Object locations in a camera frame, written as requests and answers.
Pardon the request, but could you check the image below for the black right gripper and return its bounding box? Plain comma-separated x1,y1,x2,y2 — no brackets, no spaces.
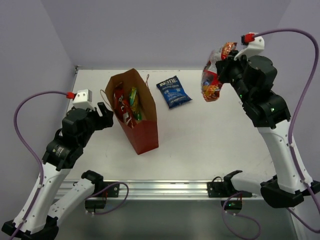
215,49,254,105

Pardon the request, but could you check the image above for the red Doritos chip bag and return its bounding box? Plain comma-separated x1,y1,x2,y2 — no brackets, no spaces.
113,82,137,128

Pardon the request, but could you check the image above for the red patterned snack bag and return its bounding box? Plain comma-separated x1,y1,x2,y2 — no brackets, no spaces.
201,42,237,102

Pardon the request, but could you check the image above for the red brown paper bag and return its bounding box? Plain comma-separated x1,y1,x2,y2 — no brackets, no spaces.
104,68,159,155

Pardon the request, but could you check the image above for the blue Kettle potato chips bag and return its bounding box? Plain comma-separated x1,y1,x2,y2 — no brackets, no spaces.
156,75,192,109

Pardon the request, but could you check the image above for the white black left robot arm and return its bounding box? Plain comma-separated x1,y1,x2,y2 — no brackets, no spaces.
1,102,114,240

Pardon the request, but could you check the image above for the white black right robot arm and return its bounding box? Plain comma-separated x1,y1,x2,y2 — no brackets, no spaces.
215,50,320,208

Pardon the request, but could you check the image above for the green yellow candy packet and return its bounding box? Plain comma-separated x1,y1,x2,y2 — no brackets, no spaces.
129,86,142,121

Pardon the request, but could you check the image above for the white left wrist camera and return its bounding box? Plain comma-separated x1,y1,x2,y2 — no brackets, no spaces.
72,89,94,110

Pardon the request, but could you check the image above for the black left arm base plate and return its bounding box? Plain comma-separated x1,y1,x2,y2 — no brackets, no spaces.
86,181,120,199

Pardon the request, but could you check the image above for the aluminium front mounting rail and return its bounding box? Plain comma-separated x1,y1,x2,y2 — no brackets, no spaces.
54,179,263,201

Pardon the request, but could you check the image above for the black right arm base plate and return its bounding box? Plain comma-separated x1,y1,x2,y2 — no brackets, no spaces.
206,171,253,198

